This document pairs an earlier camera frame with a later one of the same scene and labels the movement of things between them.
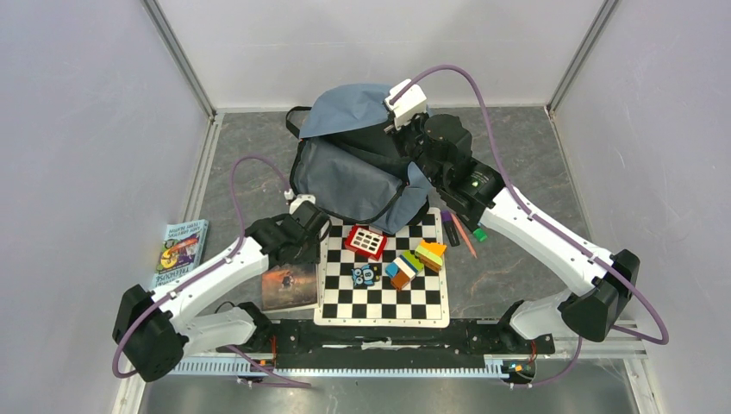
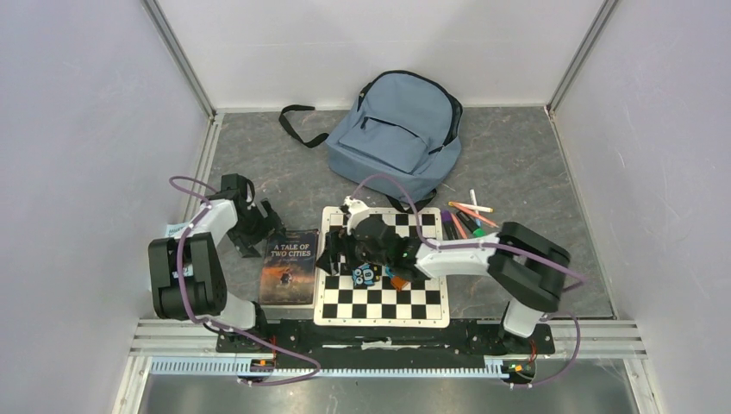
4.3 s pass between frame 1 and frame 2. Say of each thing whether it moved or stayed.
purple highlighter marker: stayed
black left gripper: moved
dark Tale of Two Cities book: stayed
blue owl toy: stayed
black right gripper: moved
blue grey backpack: moved
